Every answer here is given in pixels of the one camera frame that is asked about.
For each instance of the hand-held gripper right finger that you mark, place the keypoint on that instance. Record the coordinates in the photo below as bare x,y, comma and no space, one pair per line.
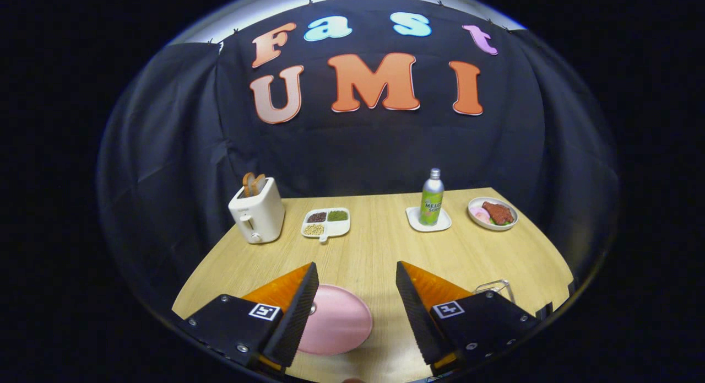
418,322

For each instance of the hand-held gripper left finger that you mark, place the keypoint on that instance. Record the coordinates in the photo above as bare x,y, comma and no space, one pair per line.
297,317

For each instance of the pink round plate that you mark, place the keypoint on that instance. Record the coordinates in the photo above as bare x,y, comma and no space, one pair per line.
341,322

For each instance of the perforated metal basket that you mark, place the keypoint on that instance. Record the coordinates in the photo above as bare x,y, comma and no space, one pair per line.
504,284

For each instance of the white divided bean tray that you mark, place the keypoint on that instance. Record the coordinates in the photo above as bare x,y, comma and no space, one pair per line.
337,227

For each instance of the white square coaster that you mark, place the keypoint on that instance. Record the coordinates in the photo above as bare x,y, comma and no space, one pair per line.
445,223

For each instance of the white toaster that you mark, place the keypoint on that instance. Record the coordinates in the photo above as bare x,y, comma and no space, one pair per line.
259,217

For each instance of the green soda bottle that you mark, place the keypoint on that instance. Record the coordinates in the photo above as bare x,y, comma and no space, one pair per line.
432,204

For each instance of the pink ham slices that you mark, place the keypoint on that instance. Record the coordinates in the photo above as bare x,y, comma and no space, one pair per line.
480,215

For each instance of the black table clamp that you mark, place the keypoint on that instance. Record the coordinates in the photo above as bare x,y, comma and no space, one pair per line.
544,310

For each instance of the white oval food plate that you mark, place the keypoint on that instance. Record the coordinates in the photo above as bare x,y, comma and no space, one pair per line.
475,202

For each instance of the red meat piece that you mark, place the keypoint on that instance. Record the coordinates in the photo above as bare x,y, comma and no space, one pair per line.
498,213

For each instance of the brown toast slice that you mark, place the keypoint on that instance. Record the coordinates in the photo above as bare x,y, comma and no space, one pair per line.
248,184
260,183

